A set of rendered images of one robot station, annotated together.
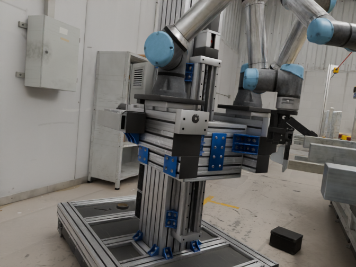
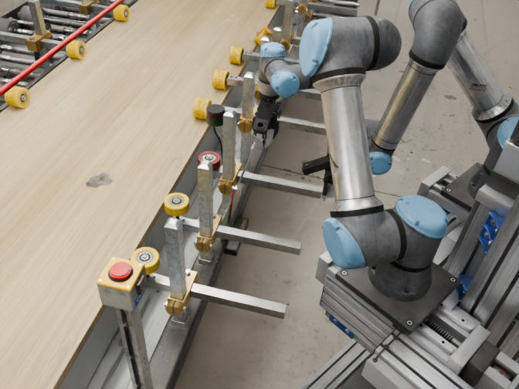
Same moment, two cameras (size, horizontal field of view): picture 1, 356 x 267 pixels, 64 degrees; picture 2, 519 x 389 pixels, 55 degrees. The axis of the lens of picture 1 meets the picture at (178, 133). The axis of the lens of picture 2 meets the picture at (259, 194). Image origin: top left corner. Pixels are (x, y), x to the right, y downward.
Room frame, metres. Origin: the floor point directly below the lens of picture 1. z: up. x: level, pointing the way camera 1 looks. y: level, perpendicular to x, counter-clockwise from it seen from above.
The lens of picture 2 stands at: (2.24, -0.85, 1.98)
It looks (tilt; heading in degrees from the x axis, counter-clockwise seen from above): 41 degrees down; 169
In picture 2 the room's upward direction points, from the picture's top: 4 degrees clockwise
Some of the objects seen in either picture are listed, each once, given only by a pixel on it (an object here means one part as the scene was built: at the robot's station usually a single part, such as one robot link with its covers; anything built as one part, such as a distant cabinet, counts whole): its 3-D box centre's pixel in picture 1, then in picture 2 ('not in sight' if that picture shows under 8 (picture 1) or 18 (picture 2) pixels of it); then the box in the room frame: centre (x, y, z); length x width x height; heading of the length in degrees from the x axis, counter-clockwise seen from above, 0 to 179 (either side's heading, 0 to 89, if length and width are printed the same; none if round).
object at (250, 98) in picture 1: (248, 97); (403, 263); (1.51, -0.35, 1.09); 0.15 x 0.15 x 0.10
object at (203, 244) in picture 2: not in sight; (208, 233); (1.10, -0.80, 0.81); 0.14 x 0.06 x 0.05; 159
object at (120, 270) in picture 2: not in sight; (120, 272); (1.60, -0.99, 1.22); 0.04 x 0.04 x 0.02
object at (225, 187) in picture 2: not in sight; (229, 177); (0.87, -0.71, 0.85); 0.14 x 0.06 x 0.05; 159
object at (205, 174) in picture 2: not in sight; (206, 223); (1.12, -0.80, 0.87); 0.04 x 0.04 x 0.48; 69
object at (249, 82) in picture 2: not in sight; (246, 130); (0.66, -0.62, 0.91); 0.04 x 0.04 x 0.48; 69
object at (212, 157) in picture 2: not in sight; (209, 168); (0.82, -0.78, 0.85); 0.08 x 0.08 x 0.11
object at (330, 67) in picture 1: (327, 106); not in sight; (3.49, -1.78, 1.20); 0.15 x 0.12 x 1.00; 159
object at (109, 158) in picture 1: (130, 119); not in sight; (3.65, 0.63, 0.78); 0.90 x 0.45 x 1.55; 155
